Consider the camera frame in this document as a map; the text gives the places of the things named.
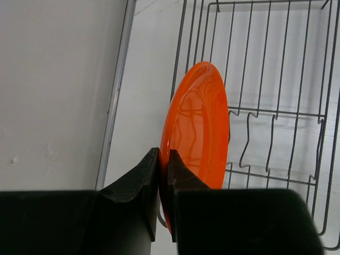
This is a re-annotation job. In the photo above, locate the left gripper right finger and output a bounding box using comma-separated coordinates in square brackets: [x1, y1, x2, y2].
[167, 150, 324, 254]

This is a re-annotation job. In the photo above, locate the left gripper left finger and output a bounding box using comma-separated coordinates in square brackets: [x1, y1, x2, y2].
[1, 148, 159, 254]

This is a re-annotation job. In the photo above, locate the orange plate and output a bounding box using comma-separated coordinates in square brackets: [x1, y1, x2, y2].
[159, 61, 230, 227]

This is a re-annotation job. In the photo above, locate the grey wire dish rack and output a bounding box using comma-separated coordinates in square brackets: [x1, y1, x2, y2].
[171, 1, 339, 254]

